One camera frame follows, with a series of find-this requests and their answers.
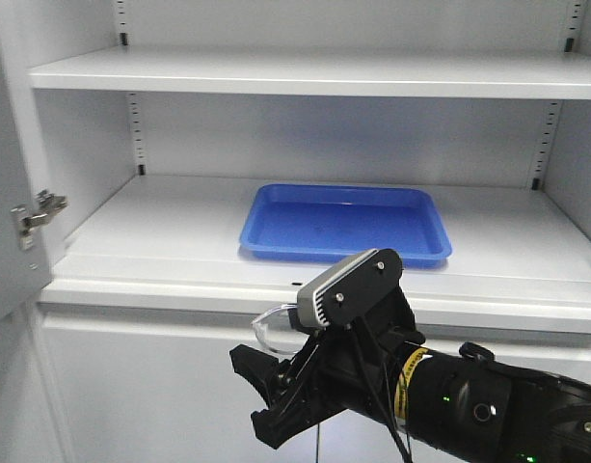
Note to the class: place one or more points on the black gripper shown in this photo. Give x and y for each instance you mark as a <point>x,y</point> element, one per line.
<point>359,367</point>

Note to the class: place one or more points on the clear glass beaker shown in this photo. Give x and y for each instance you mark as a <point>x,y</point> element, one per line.
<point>276,333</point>

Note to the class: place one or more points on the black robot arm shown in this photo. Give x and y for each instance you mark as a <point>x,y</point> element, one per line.
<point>480,410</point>

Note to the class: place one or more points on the grey cabinet door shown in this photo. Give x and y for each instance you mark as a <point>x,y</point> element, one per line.
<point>24,265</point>

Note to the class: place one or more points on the upper grey cabinet shelf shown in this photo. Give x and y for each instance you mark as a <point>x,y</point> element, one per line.
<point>386,73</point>

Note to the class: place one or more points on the blue plastic tray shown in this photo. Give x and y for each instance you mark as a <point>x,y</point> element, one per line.
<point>326,223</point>

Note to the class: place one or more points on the metal door hinge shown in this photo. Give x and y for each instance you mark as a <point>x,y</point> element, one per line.
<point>27,221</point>

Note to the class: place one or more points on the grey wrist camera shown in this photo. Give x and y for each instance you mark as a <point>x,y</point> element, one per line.
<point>349,288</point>

